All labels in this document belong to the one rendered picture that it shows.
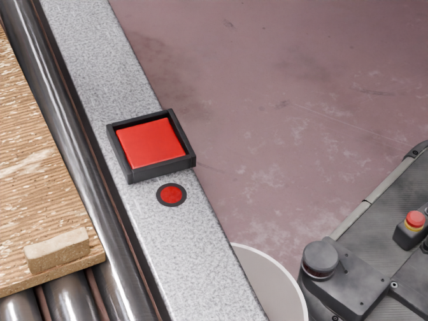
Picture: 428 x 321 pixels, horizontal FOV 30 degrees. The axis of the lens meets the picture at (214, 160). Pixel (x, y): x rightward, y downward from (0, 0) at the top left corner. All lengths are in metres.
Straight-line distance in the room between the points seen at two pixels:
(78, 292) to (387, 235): 1.03
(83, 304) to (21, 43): 0.38
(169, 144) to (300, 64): 1.54
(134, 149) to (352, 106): 1.47
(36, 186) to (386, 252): 0.99
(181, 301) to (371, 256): 0.93
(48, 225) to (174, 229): 0.12
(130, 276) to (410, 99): 1.66
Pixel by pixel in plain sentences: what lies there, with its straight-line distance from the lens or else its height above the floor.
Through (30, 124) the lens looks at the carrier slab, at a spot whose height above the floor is 0.94.
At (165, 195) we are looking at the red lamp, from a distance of 0.82.
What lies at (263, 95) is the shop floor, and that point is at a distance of 2.26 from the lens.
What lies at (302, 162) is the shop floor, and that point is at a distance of 2.10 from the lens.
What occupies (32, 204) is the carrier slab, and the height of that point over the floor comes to 0.94.
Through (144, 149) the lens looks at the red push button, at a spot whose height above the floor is 0.93.
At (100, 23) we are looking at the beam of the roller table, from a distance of 1.02.
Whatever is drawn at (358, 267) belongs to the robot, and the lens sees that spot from 1.57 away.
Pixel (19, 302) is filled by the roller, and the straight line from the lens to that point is 0.76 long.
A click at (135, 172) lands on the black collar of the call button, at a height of 0.93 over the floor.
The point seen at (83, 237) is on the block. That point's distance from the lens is 0.74.
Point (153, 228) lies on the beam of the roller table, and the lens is 0.80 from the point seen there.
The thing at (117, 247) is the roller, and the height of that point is 0.92.
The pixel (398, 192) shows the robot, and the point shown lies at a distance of 1.77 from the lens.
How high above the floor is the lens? 1.56
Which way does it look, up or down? 49 degrees down
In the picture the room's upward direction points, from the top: 4 degrees clockwise
